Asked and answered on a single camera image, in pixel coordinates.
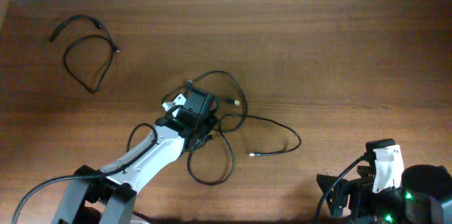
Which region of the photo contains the thick black cable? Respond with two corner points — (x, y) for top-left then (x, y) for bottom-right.
(48, 14), (121, 95)

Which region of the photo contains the thin black USB cable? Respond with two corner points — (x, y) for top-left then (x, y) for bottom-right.
(186, 112), (248, 187)

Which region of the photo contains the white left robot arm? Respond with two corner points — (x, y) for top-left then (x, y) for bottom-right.
(52, 87), (220, 223)

